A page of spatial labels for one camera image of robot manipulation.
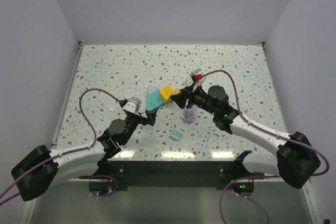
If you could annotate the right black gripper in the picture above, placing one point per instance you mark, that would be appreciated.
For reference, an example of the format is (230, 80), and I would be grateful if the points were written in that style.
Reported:
(180, 99)

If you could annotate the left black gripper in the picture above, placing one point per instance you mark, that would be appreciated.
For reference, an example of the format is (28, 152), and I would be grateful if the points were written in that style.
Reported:
(151, 117)

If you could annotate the teal triangular socket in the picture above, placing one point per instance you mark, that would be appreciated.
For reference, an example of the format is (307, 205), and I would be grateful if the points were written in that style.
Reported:
(153, 99)

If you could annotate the yellow cube socket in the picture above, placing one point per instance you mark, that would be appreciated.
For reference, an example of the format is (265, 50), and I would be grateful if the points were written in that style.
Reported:
(165, 93)

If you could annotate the yellow small plug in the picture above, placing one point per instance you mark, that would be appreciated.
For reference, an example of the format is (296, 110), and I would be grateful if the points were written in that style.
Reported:
(175, 92)

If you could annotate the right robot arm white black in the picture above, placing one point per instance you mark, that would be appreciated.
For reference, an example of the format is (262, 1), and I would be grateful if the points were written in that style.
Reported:
(294, 159)

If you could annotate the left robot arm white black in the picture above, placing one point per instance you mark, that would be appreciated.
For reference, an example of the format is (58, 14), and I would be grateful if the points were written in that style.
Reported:
(42, 167)

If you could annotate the teal small plug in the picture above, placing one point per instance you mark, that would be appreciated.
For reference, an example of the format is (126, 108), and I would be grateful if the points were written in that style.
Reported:
(175, 135)

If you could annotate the purple power strip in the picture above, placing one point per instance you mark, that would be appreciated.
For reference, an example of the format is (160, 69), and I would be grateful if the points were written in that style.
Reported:
(189, 114)

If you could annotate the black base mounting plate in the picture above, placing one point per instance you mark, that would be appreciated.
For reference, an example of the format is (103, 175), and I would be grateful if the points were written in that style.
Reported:
(125, 174)

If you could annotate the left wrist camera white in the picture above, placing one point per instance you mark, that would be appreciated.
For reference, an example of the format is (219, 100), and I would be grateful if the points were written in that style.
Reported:
(131, 105)

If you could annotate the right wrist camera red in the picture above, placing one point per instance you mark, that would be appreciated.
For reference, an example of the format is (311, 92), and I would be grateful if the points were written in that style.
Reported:
(197, 77)

